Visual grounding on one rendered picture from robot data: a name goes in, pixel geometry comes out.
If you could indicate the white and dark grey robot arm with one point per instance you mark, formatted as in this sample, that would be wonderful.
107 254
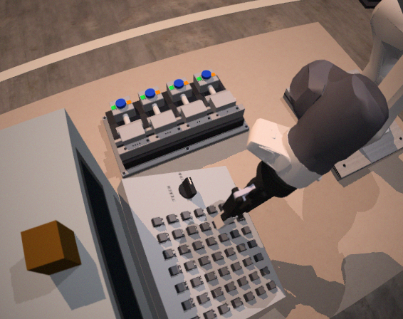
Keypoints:
338 112

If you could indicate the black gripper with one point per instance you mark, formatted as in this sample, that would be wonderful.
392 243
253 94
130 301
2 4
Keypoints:
265 185

